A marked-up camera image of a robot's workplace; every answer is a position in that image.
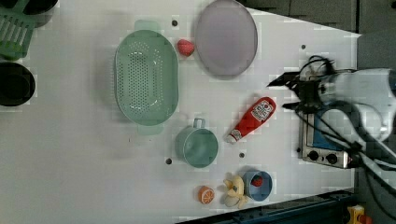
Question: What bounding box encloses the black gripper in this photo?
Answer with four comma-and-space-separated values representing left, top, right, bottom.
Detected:
268, 72, 322, 113

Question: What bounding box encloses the red ketchup bottle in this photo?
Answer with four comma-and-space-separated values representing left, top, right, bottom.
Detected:
225, 97, 276, 144

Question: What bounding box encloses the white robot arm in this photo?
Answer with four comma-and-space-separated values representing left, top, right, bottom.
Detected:
269, 68, 395, 189

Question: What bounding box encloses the black toaster oven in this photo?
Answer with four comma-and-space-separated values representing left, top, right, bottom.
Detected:
296, 111, 360, 169

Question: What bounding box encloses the pink round plate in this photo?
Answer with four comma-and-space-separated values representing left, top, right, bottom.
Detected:
194, 0, 258, 76

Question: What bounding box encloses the small strawberry in bowl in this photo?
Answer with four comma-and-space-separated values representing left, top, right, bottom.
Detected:
250, 175, 263, 187

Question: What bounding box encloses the blue bowl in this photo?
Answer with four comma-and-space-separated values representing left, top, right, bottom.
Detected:
243, 170, 273, 202

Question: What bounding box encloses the green mug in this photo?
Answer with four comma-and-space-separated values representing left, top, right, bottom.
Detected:
175, 118, 219, 168

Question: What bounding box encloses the yellow peeled banana toy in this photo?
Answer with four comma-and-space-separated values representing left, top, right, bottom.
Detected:
223, 175, 248, 209

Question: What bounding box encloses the red toy strawberry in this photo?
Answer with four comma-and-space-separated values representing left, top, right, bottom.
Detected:
177, 39, 195, 57

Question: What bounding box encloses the orange slice toy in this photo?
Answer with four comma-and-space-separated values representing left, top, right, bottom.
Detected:
198, 186, 215, 204

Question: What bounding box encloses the yellow orange toy object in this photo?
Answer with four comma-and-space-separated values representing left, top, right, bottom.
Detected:
347, 204, 373, 224

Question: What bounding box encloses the green perforated colander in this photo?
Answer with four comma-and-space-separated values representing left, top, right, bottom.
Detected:
114, 20, 178, 135

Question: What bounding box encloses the black round container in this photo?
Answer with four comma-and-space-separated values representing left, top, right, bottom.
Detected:
23, 0, 59, 28

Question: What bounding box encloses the black bowl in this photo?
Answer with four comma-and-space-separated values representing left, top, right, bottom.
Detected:
0, 62, 35, 106

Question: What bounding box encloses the green dish rack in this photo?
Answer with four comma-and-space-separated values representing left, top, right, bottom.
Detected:
0, 0, 35, 61

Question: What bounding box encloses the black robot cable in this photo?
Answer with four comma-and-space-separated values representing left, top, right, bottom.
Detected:
295, 55, 396, 220

